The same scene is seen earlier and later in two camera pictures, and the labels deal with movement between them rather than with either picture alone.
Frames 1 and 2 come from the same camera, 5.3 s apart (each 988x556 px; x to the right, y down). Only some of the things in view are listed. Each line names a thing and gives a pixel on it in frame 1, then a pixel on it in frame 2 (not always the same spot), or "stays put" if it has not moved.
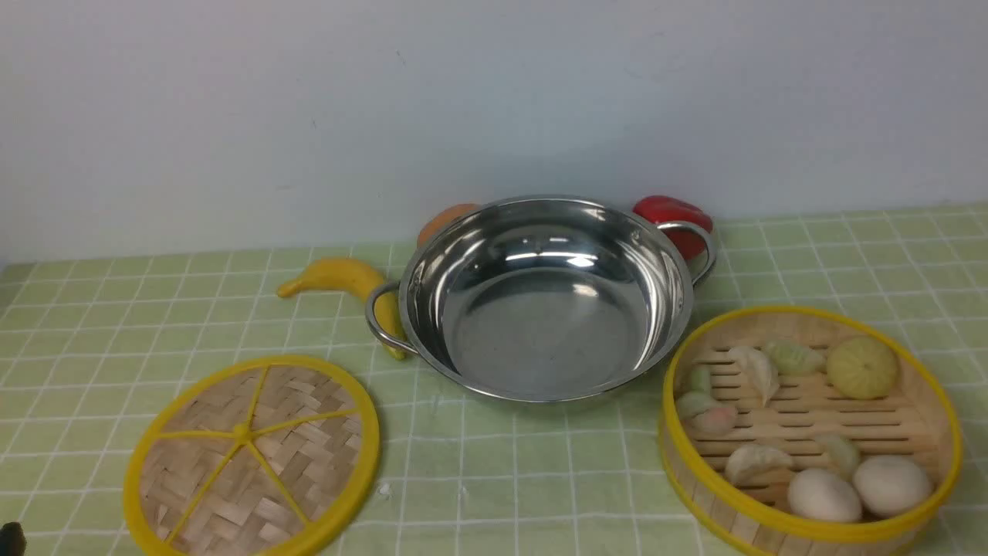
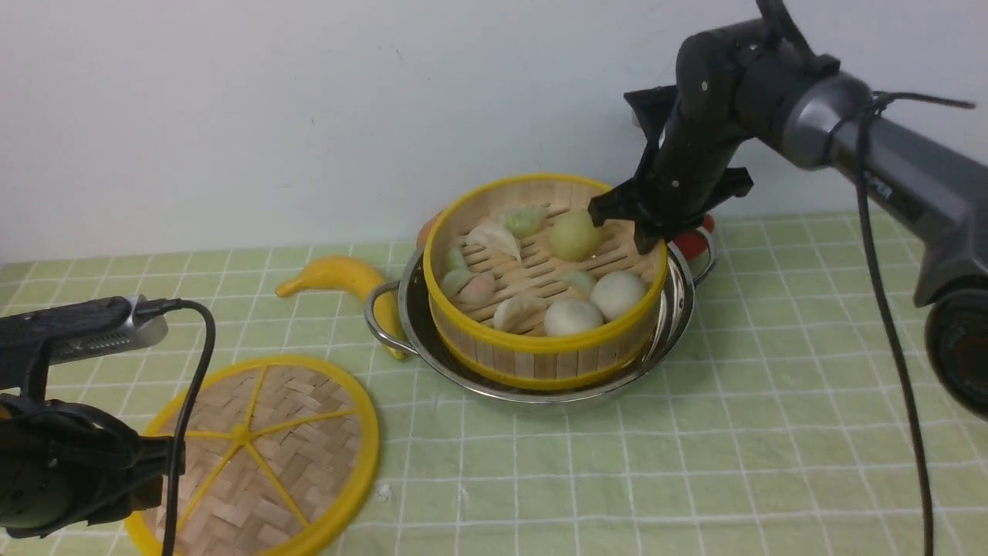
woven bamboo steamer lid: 268,456 stays put
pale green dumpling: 843,457 → 581,282
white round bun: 823,496 → 567,316
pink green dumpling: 700,411 → 478,290
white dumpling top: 759,371 → 495,237
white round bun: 891,486 → 617,294
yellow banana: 360,279 stays put
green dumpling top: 795,358 → 522,220
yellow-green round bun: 862,367 → 573,236
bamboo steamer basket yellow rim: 791,431 → 522,289
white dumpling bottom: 749,459 → 519,314
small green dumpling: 700,380 → 458,269
